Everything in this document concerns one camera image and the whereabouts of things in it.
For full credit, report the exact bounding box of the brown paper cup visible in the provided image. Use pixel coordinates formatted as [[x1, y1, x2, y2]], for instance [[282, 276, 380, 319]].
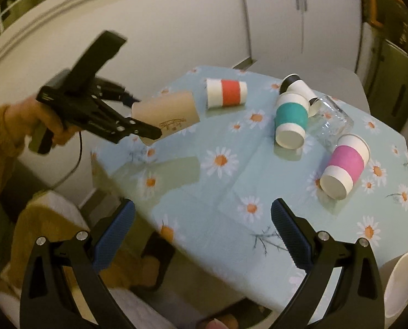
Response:
[[131, 91, 199, 139]]

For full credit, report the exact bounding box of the red banded paper cup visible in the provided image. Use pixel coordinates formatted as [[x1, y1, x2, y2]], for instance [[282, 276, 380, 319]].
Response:
[[206, 79, 248, 109]]

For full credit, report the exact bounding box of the pink banded paper cup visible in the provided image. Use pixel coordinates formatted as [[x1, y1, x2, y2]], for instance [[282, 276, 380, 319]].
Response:
[[320, 134, 370, 200]]

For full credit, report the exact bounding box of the teal banded paper cup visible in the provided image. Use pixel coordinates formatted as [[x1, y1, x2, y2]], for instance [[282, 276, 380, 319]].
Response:
[[275, 93, 309, 150]]

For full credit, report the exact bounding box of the black and white cup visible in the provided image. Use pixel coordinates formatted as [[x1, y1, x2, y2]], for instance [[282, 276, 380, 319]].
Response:
[[280, 73, 321, 117]]

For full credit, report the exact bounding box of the left hand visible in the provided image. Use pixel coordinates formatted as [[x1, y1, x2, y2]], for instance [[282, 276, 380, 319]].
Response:
[[4, 95, 82, 146]]

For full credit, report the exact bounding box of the beige ceramic mug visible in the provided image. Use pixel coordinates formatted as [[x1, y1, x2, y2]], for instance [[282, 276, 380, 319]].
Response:
[[379, 252, 408, 321]]

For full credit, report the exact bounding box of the black slipper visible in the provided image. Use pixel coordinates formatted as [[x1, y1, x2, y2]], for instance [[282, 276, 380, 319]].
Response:
[[138, 232, 176, 291]]

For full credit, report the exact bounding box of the daisy print blue tablecloth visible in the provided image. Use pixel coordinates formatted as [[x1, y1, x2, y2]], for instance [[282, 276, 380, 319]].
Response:
[[92, 66, 408, 311]]

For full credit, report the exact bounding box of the dark green folded table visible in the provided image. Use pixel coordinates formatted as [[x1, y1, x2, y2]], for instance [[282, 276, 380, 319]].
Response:
[[366, 40, 408, 132]]

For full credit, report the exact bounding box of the white cabinet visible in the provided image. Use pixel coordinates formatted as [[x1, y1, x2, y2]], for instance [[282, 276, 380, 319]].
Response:
[[245, 0, 362, 70]]

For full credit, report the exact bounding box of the orange cardboard box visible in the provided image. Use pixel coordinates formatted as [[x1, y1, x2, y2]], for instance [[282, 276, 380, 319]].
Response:
[[368, 0, 408, 28]]

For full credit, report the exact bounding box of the black cable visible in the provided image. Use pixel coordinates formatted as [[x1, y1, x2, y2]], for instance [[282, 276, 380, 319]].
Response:
[[47, 131, 83, 191]]

